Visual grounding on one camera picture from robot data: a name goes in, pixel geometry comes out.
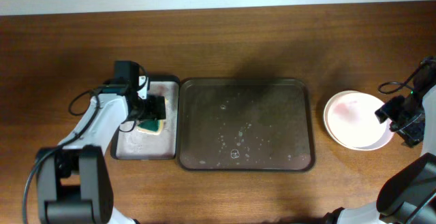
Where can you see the pink plate with red stain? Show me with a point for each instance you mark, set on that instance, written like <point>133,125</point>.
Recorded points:
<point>354,122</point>

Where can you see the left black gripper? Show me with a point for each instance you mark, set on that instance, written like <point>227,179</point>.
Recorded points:
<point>155,111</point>

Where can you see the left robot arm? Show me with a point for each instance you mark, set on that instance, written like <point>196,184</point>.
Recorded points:
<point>72,180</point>

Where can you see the small wet sponge tray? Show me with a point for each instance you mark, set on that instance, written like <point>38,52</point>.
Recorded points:
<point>129,143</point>

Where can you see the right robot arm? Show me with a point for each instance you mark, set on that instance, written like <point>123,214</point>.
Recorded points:
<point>409,195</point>

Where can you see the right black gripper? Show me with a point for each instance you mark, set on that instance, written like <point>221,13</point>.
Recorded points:
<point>409,135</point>

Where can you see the large brown serving tray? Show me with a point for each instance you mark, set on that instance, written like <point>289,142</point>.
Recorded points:
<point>243,125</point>

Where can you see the green yellow sponge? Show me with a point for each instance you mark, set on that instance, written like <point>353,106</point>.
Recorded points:
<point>151,127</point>

